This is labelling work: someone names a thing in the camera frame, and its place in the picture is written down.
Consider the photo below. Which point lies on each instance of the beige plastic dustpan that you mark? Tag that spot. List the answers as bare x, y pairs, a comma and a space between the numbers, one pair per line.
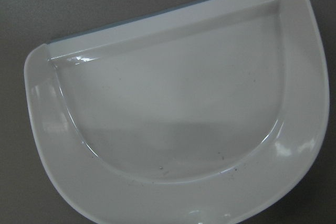
208, 112

